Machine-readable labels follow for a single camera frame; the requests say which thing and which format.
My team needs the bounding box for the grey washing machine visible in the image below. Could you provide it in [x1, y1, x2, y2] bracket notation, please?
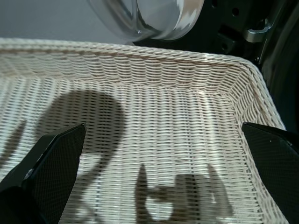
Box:
[258, 0, 299, 140]

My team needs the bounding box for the round glass washing machine door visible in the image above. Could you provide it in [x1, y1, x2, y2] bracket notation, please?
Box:
[88, 0, 281, 63]

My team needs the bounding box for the pale woven basket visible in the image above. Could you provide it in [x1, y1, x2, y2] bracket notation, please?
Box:
[0, 37, 290, 224]

